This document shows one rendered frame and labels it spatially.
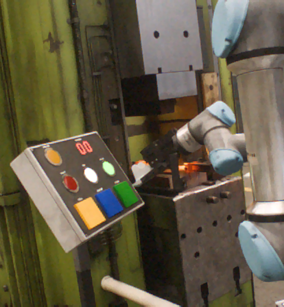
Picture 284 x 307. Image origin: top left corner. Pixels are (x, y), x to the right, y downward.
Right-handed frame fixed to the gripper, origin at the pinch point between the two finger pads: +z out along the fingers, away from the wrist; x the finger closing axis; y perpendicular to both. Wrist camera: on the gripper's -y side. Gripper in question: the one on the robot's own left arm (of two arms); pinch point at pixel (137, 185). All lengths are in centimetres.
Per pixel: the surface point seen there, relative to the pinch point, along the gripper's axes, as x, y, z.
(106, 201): 11.6, 0.6, 4.5
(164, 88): -38.1, 26.1, -10.3
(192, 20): -55, 43, -29
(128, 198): 0.9, -1.6, 4.5
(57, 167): 21.0, 14.9, 5.2
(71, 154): 12.4, 17.3, 5.2
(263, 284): -158, -88, 55
